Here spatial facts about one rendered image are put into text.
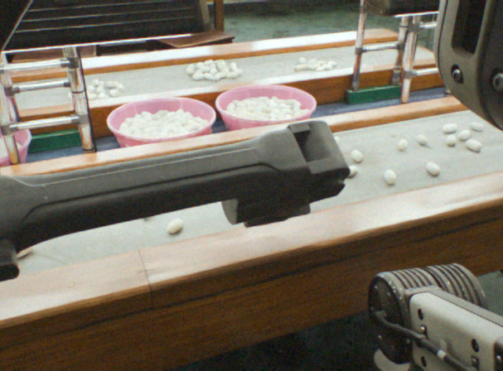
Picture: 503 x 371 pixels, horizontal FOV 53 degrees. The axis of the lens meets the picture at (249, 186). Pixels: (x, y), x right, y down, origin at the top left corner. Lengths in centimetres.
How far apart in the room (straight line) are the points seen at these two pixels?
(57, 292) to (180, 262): 18
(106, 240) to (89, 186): 42
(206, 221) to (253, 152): 40
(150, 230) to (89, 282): 18
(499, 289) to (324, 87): 100
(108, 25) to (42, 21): 10
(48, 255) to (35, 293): 12
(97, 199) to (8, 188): 7
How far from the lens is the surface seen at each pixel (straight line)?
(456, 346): 62
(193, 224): 91
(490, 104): 34
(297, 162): 55
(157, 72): 172
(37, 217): 48
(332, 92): 162
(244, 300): 83
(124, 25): 89
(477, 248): 107
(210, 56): 181
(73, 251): 89
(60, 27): 88
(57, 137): 139
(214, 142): 115
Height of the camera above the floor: 126
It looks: 30 degrees down
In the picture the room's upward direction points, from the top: straight up
